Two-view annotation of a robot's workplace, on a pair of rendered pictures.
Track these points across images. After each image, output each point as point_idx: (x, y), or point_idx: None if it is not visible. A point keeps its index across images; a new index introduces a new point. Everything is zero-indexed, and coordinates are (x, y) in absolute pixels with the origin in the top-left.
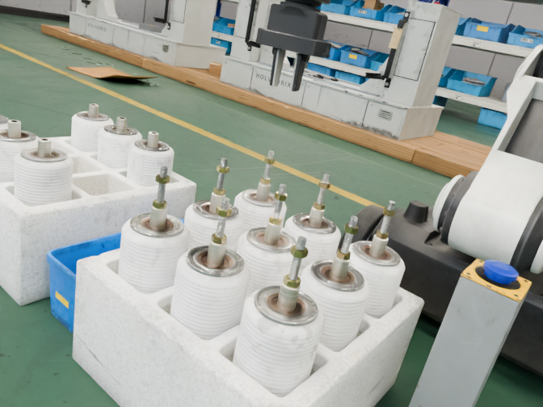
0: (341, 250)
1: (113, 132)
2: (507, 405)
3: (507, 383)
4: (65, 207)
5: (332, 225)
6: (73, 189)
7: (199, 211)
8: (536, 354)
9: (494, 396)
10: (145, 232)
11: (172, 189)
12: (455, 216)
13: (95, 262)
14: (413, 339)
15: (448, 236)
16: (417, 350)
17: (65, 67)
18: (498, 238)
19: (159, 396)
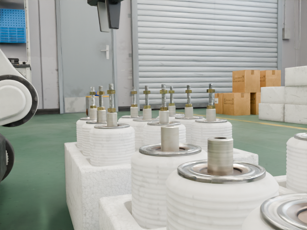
0: (135, 103)
1: (239, 160)
2: (23, 191)
3: (1, 195)
4: (285, 175)
5: (91, 121)
6: (288, 189)
7: (178, 121)
8: (3, 166)
9: (22, 194)
10: (219, 118)
11: None
12: (38, 98)
13: (246, 153)
14: (6, 213)
15: (34, 113)
16: (18, 209)
17: None
18: (38, 101)
19: None
